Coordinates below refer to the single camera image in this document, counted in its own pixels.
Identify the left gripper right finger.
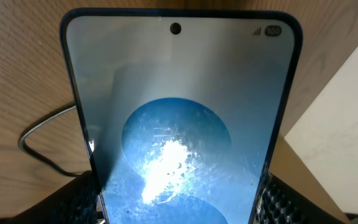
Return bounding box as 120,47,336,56
253,172,344,224

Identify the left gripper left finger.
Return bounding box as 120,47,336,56
7,170,99,224

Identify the black USB charging cable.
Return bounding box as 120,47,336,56
17,103,90,178

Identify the blue Galaxy smartphone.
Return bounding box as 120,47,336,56
60,8,303,223

